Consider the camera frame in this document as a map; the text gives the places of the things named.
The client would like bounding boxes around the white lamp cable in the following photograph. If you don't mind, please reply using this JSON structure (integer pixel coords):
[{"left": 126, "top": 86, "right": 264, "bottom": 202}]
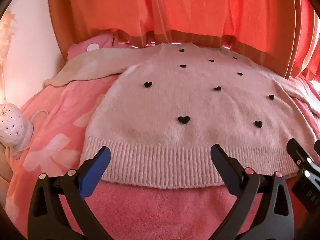
[{"left": 30, "top": 110, "right": 50, "bottom": 121}]

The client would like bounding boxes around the pale pink heart-dotted sweater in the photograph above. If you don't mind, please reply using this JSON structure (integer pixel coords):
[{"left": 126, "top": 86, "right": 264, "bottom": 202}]
[{"left": 44, "top": 42, "right": 320, "bottom": 189}]

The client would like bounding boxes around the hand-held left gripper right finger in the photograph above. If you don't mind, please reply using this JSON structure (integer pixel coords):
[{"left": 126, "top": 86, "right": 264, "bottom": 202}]
[{"left": 210, "top": 144, "right": 294, "bottom": 240}]

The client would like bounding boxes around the pale feather decoration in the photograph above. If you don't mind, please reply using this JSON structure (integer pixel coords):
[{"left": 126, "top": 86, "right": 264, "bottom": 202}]
[{"left": 0, "top": 7, "right": 20, "bottom": 68}]

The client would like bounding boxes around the pink satin cloth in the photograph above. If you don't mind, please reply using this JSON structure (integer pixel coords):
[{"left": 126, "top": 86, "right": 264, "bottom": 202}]
[{"left": 112, "top": 30, "right": 237, "bottom": 50}]

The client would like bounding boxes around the white perforated ball lamp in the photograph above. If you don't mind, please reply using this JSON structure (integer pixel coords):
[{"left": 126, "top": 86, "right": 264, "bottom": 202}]
[{"left": 0, "top": 103, "right": 34, "bottom": 153}]

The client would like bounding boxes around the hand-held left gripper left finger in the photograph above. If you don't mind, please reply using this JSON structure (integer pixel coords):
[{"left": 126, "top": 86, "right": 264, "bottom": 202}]
[{"left": 28, "top": 146, "right": 112, "bottom": 240}]

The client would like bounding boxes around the pink dotted pillow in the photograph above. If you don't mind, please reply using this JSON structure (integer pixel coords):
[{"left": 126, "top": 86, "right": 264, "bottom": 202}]
[{"left": 67, "top": 30, "right": 133, "bottom": 62}]

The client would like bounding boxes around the pink bow-print blanket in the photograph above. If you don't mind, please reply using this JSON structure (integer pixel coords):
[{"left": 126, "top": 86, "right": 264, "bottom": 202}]
[{"left": 5, "top": 75, "right": 320, "bottom": 240}]

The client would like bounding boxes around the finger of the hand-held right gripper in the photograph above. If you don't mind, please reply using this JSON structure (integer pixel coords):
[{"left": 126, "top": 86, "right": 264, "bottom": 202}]
[{"left": 286, "top": 138, "right": 320, "bottom": 171}]

